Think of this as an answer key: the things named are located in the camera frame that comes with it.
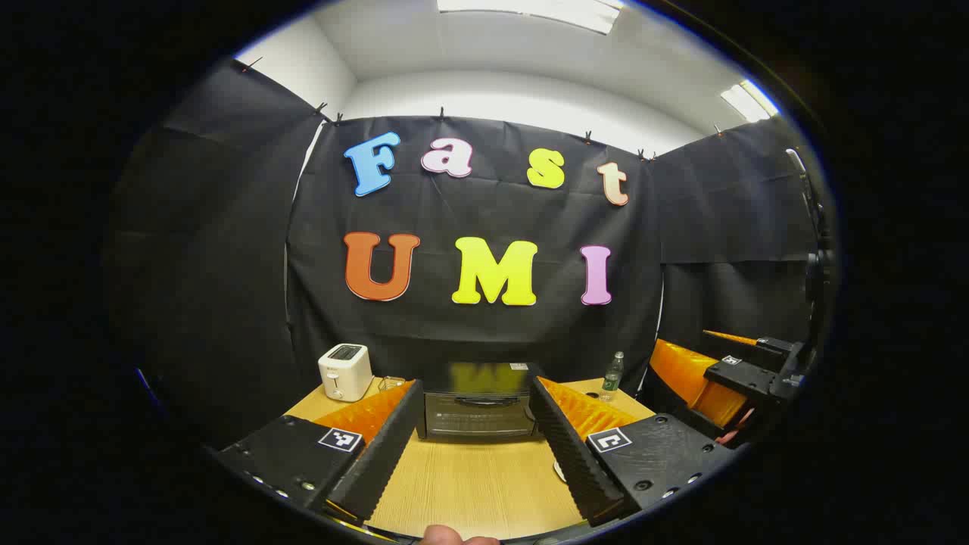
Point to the white toaster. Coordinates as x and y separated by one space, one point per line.
344 372

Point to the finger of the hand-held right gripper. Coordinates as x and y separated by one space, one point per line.
746 376
772 347

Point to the white square plate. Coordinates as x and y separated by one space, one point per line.
559 472

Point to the black electric oven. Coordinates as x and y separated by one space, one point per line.
478 412

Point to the clear glass holder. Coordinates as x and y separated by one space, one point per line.
391 383

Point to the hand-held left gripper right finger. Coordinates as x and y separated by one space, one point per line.
571 454

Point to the clear plastic water bottle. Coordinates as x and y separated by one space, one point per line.
612 377

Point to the black backdrop cloth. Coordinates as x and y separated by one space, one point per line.
484 333

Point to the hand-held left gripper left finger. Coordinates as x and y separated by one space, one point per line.
386 454

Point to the ceiling light panel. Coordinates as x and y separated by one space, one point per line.
749 101

